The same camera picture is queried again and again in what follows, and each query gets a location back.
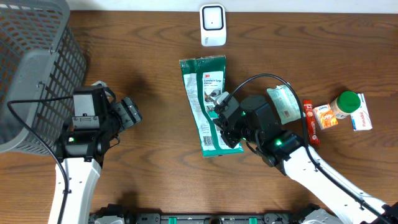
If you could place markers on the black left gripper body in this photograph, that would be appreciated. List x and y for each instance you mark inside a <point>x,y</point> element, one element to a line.
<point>129,117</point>

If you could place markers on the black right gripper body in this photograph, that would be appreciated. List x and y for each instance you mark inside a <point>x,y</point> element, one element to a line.
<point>234,134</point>

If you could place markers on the mint wet wipes pack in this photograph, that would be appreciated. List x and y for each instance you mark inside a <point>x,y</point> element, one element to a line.
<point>285,103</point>

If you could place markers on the green white gloves package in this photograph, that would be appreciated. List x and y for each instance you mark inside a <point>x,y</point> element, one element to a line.
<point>203,80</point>

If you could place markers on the red stick sachet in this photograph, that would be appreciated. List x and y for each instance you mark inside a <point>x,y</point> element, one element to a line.
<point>311,122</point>

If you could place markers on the orange tissue pack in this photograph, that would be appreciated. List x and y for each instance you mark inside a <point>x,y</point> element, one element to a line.
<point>325,116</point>

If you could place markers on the green lid jar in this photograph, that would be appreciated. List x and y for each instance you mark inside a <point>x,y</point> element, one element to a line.
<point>345,104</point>

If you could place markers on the white slim box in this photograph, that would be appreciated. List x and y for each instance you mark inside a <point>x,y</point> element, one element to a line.
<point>360,118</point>

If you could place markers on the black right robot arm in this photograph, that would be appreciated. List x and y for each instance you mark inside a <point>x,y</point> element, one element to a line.
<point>253,120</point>

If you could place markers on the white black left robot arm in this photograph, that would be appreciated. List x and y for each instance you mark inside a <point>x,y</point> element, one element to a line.
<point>98,119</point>

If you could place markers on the grey plastic mesh basket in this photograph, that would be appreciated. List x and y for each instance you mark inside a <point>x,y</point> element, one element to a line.
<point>41,64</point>

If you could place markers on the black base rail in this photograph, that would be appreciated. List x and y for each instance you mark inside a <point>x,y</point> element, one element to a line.
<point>115,214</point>

